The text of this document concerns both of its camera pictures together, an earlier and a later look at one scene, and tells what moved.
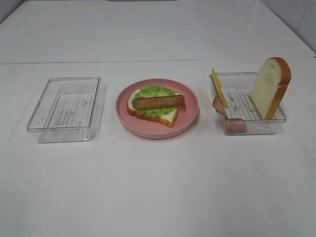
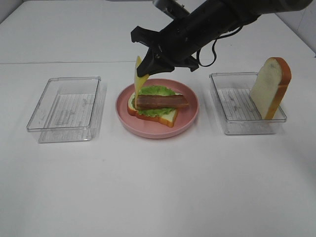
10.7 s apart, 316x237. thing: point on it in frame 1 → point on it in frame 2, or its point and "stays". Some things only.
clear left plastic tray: (65, 110) stays
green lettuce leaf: (153, 91) stays
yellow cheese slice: (218, 88) → (138, 81)
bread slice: (168, 120) stays
